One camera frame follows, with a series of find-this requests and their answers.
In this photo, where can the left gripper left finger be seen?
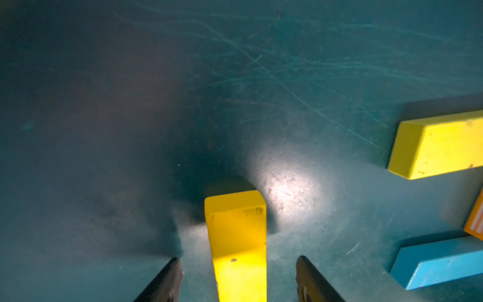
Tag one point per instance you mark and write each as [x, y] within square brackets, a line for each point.
[166, 286]

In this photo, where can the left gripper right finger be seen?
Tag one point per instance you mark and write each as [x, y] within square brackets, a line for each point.
[312, 286]

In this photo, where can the long yellow block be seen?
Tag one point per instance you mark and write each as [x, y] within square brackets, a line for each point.
[237, 231]

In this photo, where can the teal block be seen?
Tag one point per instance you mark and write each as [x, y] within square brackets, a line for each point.
[424, 265]

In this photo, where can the orange block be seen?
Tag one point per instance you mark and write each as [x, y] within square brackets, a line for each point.
[473, 225]

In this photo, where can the short yellow block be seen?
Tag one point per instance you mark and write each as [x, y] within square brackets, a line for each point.
[433, 146]

